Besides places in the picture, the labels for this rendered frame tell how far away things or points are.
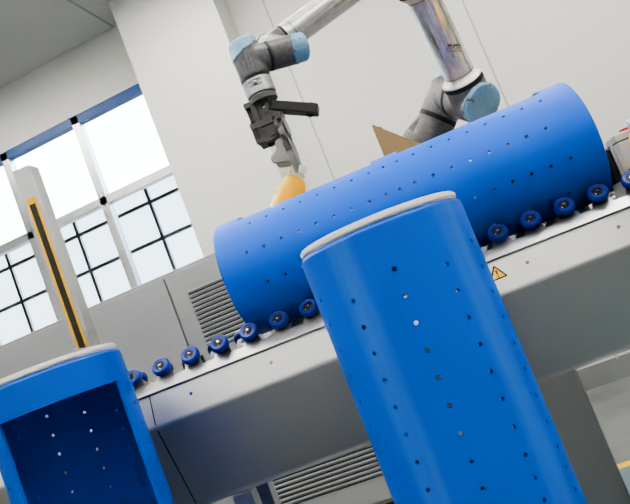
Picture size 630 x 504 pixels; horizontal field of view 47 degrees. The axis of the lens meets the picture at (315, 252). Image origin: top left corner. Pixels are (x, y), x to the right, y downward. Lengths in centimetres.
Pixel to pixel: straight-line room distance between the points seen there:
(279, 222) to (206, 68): 316
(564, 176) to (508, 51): 308
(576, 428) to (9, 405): 142
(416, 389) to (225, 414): 69
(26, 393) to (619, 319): 120
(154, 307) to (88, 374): 222
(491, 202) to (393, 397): 64
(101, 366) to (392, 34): 364
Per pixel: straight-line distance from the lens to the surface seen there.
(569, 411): 211
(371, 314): 109
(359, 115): 469
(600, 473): 216
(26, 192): 238
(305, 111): 179
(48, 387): 144
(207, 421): 170
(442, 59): 206
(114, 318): 377
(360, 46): 479
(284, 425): 168
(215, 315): 351
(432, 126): 219
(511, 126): 165
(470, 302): 111
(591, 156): 165
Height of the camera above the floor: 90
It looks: 6 degrees up
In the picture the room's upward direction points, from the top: 21 degrees counter-clockwise
